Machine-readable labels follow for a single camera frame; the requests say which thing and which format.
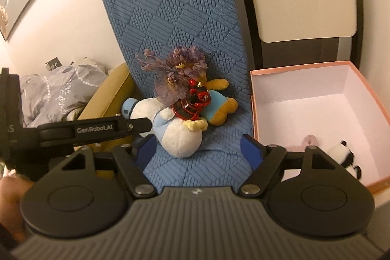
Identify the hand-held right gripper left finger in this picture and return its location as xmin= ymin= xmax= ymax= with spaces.
xmin=53 ymin=135 xmax=158 ymax=196

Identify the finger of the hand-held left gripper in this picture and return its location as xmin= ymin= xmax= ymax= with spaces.
xmin=37 ymin=115 xmax=153 ymax=148

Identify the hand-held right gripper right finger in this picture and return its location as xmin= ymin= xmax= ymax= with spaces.
xmin=238 ymin=135 xmax=345 ymax=197

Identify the white duck plush toy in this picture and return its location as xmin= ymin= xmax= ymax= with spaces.
xmin=121 ymin=97 xmax=209 ymax=158

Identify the pink cardboard box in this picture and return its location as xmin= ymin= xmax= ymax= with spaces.
xmin=250 ymin=60 xmax=390 ymax=194

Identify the person's left hand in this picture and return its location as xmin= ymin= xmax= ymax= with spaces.
xmin=0 ymin=176 xmax=35 ymax=244

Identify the mustard yellow sofa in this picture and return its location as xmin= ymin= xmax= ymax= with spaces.
xmin=75 ymin=63 xmax=144 ymax=154

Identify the grey printed blanket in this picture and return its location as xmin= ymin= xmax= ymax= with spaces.
xmin=20 ymin=63 xmax=108 ymax=128

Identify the yellow bear plush toy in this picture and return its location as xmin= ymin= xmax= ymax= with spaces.
xmin=192 ymin=71 xmax=239 ymax=126

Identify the pink plush toy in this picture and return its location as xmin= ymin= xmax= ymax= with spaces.
xmin=286 ymin=135 xmax=319 ymax=152

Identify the red black demon mask charm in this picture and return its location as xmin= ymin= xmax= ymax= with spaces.
xmin=172 ymin=79 xmax=211 ymax=121

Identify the panda plush toy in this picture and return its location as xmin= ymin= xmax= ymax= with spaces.
xmin=327 ymin=141 xmax=362 ymax=180

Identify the purple fabric flower ornament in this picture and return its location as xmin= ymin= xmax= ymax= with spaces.
xmin=135 ymin=45 xmax=208 ymax=105

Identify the blue textured chair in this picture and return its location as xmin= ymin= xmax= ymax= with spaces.
xmin=96 ymin=0 xmax=263 ymax=187

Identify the black wall socket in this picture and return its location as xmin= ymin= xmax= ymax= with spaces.
xmin=45 ymin=57 xmax=61 ymax=72

